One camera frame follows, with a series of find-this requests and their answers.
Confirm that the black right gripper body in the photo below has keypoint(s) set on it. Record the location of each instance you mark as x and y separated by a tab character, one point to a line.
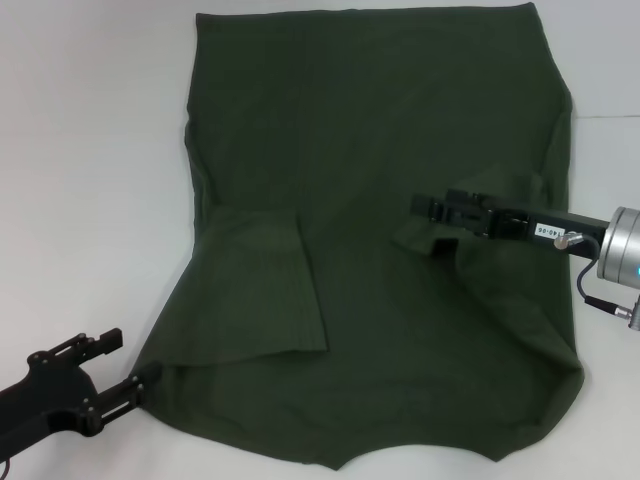
520	225

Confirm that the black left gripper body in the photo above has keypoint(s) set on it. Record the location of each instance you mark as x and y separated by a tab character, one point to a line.
50	395

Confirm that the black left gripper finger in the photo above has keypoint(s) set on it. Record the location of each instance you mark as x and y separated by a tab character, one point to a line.
145	382
110	340

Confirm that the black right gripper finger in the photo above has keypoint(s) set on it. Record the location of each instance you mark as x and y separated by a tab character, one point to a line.
425	207

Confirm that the dark green shirt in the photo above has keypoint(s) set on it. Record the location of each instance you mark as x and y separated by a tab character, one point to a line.
350	125

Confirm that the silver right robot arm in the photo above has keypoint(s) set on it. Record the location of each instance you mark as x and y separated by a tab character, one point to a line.
622	245

